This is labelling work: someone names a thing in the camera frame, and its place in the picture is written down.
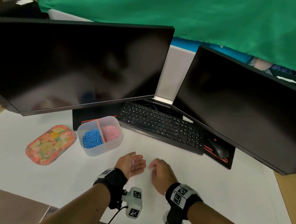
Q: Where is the person's right hand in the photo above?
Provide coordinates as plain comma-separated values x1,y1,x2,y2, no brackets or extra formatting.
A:
147,158,180,196

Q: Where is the person's left hand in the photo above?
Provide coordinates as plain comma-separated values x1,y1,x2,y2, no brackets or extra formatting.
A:
114,151,148,181

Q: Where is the person's right forearm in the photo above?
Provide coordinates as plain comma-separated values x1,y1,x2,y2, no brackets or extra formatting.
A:
186,201,260,224

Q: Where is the person's left forearm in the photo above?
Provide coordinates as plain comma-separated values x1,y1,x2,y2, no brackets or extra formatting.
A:
37,179,112,224

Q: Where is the clear divided plastic container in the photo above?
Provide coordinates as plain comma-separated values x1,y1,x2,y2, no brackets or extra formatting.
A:
75,114,124,159

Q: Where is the pile of pink paper clips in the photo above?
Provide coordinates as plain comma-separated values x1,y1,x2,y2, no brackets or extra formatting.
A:
101,125,120,143

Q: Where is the black left wrist band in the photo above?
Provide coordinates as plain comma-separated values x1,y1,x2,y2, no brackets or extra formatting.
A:
92,166,129,211

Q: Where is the black wrist band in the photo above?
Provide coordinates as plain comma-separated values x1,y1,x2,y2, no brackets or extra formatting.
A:
163,182,205,224
92,166,129,211

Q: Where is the black computer keyboard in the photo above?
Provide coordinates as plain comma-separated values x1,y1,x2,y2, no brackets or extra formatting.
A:
116,101,208,156

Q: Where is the pile of blue paper clips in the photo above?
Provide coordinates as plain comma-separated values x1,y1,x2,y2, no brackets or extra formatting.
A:
81,128,105,150

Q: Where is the black right wrist band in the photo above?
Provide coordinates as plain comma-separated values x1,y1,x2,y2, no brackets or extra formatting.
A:
163,182,205,224

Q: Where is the black red-trimmed monitor base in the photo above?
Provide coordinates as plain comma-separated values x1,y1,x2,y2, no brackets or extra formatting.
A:
202,137,236,170
71,104,120,134

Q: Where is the black computer mouse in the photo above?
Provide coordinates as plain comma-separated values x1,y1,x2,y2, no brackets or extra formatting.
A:
205,138,230,159

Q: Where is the floral orange tray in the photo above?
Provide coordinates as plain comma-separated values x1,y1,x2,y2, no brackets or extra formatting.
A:
24,123,77,168

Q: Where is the smaller black computer monitor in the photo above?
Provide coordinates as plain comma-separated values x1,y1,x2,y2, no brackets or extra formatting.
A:
168,44,296,176

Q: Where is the large black computer monitor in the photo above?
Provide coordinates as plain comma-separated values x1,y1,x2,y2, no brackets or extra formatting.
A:
0,16,175,125

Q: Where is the green cloth backdrop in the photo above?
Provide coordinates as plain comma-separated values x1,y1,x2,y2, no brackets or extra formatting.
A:
24,0,296,75

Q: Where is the black box with white label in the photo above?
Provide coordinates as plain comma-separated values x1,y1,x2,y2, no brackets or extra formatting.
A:
0,0,51,20

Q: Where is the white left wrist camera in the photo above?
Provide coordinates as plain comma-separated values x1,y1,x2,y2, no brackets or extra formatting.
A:
120,186,144,220

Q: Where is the black camera cable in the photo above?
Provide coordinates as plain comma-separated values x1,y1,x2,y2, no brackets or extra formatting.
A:
105,204,129,224

